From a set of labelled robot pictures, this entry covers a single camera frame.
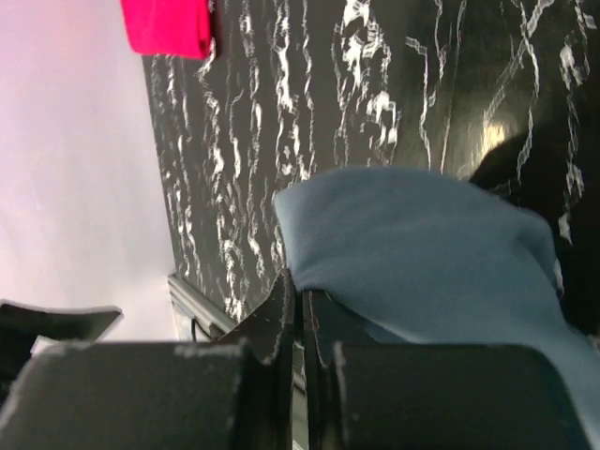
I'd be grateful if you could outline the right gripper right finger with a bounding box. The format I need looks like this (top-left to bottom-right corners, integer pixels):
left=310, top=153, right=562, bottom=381
left=302, top=292, right=592, bottom=449

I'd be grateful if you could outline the folded red t shirt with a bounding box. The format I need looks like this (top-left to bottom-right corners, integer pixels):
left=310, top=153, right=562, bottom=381
left=120, top=0, right=213, bottom=60

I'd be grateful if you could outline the grey blue t shirt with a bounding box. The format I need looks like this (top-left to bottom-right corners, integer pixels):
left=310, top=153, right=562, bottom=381
left=274, top=167, right=599, bottom=445

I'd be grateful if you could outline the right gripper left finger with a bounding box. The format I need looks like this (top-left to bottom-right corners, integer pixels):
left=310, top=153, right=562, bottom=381
left=1, top=272, right=294, bottom=449

